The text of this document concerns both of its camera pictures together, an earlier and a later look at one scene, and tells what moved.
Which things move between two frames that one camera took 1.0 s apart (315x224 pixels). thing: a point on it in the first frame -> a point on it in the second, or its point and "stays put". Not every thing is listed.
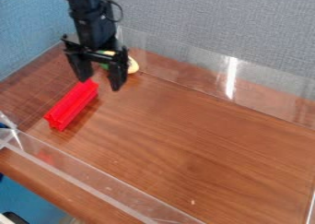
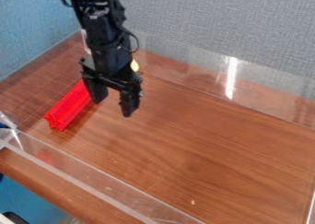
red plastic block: (71, 104) stays put
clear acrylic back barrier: (267, 88) stays put
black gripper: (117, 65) -> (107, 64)
